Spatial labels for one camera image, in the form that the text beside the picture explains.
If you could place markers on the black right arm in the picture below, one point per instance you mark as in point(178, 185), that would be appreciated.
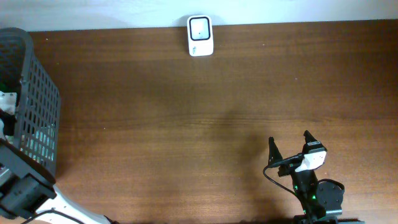
point(320, 199)

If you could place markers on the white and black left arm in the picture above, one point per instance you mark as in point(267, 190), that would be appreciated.
point(28, 187)

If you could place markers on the grey plastic mesh basket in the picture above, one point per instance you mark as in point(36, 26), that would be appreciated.
point(38, 98)

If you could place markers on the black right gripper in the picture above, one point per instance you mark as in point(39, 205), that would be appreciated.
point(275, 154)

